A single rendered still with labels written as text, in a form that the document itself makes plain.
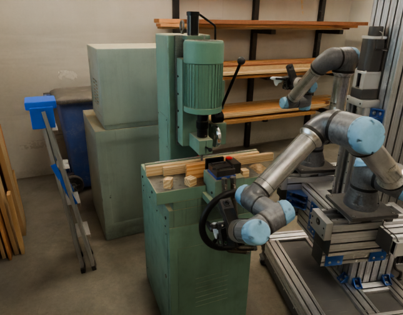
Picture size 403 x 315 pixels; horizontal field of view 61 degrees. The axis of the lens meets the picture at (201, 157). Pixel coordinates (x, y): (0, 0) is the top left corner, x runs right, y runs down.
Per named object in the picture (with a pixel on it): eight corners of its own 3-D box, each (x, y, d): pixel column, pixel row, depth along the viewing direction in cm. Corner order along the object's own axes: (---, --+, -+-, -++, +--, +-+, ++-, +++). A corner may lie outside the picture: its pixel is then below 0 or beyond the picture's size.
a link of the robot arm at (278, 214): (272, 189, 115) (246, 204, 111) (297, 204, 106) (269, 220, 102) (275, 208, 119) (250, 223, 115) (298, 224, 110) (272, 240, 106)
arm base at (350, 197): (365, 194, 165) (369, 175, 162) (386, 210, 151) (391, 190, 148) (336, 197, 163) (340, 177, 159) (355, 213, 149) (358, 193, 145)
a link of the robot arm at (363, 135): (392, 170, 150) (338, 102, 117) (427, 184, 138) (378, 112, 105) (377, 193, 150) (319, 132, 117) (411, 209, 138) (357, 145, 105)
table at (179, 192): (162, 217, 140) (161, 204, 138) (144, 185, 166) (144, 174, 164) (287, 193, 161) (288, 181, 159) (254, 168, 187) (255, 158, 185)
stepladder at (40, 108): (75, 278, 228) (22, 104, 180) (71, 255, 250) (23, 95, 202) (99, 269, 234) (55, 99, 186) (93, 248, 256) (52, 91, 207)
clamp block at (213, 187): (213, 200, 147) (214, 182, 144) (202, 187, 159) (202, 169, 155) (244, 195, 152) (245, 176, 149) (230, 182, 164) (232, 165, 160)
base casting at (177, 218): (168, 229, 155) (167, 211, 152) (140, 177, 204) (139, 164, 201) (255, 211, 170) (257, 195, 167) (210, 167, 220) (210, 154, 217)
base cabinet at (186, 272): (170, 345, 181) (167, 229, 154) (145, 274, 231) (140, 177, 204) (246, 320, 196) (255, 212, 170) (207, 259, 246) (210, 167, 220)
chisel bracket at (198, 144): (199, 158, 161) (199, 140, 158) (189, 148, 173) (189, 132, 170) (213, 156, 164) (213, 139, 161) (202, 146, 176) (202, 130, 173)
